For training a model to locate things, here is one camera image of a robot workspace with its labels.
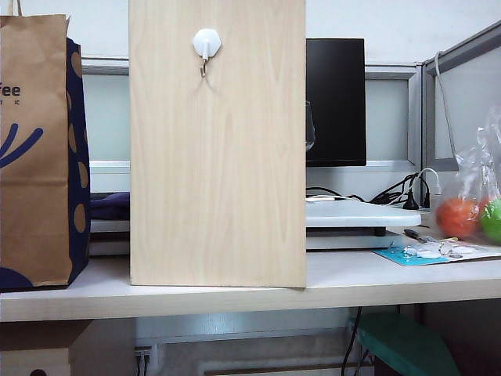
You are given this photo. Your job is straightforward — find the brown luckin coffee paper bag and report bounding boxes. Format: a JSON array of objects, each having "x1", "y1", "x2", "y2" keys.
[{"x1": 0, "y1": 0, "x2": 92, "y2": 293}]

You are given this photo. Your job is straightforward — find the blue hook packaging card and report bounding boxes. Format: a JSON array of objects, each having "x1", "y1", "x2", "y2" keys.
[{"x1": 371, "y1": 239, "x2": 501, "y2": 267}]

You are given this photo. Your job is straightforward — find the clear plastic bag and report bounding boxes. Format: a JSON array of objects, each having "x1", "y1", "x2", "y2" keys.
[{"x1": 430, "y1": 105, "x2": 501, "y2": 246}]

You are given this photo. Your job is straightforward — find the light wooden board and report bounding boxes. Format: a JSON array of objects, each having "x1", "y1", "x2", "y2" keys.
[{"x1": 128, "y1": 0, "x2": 307, "y2": 290}]

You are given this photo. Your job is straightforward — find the clear wine glass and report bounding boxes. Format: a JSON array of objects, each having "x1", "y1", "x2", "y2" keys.
[{"x1": 305, "y1": 100, "x2": 316, "y2": 152}]

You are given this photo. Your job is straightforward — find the white flat tray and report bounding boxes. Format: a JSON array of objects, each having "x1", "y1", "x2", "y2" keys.
[{"x1": 305, "y1": 198, "x2": 423, "y2": 251}]

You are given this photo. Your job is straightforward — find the black computer monitor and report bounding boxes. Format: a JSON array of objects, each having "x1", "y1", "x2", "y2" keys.
[{"x1": 305, "y1": 38, "x2": 367, "y2": 168}]

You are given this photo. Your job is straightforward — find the dark blue cloth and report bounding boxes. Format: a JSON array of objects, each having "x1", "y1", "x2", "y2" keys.
[{"x1": 90, "y1": 192, "x2": 131, "y2": 221}]

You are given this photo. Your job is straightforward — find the white desktop riser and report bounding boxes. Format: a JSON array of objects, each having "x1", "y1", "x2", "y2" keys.
[{"x1": 88, "y1": 219, "x2": 131, "y2": 258}]

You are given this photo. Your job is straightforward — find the grey framed office partition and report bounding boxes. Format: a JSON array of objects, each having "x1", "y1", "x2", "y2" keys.
[
  {"x1": 420, "y1": 19, "x2": 501, "y2": 173},
  {"x1": 81, "y1": 56, "x2": 424, "y2": 173}
]

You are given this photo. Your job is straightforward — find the black pen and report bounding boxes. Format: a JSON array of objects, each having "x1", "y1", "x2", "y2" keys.
[{"x1": 403, "y1": 229, "x2": 432, "y2": 242}]

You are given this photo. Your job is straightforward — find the orange ball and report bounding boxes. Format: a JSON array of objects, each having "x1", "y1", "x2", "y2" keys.
[{"x1": 435, "y1": 197, "x2": 481, "y2": 240}]

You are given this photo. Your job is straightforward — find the green ball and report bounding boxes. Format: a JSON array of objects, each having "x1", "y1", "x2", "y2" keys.
[{"x1": 479, "y1": 197, "x2": 501, "y2": 246}]

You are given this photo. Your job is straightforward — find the white box under desk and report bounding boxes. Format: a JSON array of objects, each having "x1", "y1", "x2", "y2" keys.
[{"x1": 0, "y1": 346, "x2": 71, "y2": 376}]

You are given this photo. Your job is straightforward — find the black desk cables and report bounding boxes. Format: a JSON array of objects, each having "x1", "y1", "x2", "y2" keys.
[{"x1": 305, "y1": 172, "x2": 426, "y2": 209}]

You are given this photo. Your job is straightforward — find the white adhesive wall hook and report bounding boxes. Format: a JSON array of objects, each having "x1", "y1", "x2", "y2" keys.
[{"x1": 192, "y1": 27, "x2": 223, "y2": 79}]

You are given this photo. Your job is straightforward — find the black cable under desk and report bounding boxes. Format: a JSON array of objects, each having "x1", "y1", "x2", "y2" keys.
[{"x1": 339, "y1": 307, "x2": 363, "y2": 376}]

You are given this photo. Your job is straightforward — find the white charger cable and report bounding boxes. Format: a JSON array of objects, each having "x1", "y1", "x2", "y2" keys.
[{"x1": 417, "y1": 167, "x2": 442, "y2": 208}]

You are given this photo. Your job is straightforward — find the white hanging cable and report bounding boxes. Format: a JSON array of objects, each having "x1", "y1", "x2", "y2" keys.
[{"x1": 433, "y1": 50, "x2": 461, "y2": 170}]

